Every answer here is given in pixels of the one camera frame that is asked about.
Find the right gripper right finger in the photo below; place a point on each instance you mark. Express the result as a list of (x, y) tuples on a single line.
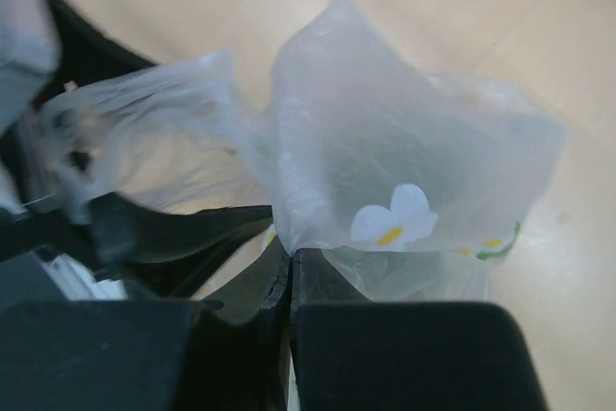
[(351, 353)]

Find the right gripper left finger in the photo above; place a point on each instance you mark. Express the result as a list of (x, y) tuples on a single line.
[(66, 345)]

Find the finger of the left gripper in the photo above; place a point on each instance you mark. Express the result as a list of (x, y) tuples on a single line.
[(87, 56), (167, 255)]

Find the clear plastic fruit bag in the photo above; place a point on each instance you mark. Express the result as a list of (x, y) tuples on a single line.
[(408, 181)]

